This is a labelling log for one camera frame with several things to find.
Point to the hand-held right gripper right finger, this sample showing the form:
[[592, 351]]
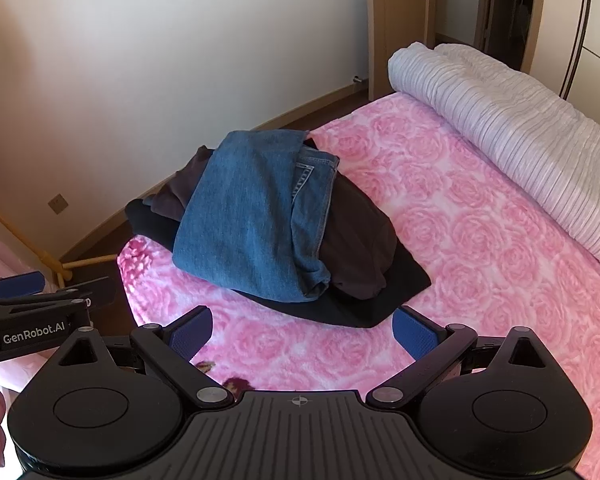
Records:
[[415, 332]]

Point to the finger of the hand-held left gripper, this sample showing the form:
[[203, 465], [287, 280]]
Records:
[[20, 284], [92, 290]]

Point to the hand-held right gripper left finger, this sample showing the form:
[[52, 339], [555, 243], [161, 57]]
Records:
[[192, 335]]

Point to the blue jeans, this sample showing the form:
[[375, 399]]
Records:
[[240, 210]]

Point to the pink cloth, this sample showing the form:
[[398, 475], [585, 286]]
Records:
[[10, 255]]

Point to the yellow wooden rack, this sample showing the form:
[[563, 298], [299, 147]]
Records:
[[55, 266]]

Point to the black garment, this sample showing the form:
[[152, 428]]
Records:
[[370, 307]]

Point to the dark brown garment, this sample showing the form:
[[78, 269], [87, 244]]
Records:
[[360, 240]]

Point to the pink floral blanket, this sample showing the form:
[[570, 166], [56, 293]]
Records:
[[480, 240]]

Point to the striped pale pink quilt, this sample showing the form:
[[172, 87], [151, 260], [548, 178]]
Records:
[[520, 125]]

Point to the metal door stopper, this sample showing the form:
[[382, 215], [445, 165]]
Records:
[[359, 78]]

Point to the wooden door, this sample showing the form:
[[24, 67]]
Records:
[[400, 20]]

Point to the beige wall socket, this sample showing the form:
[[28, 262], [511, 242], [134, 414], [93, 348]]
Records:
[[58, 203]]

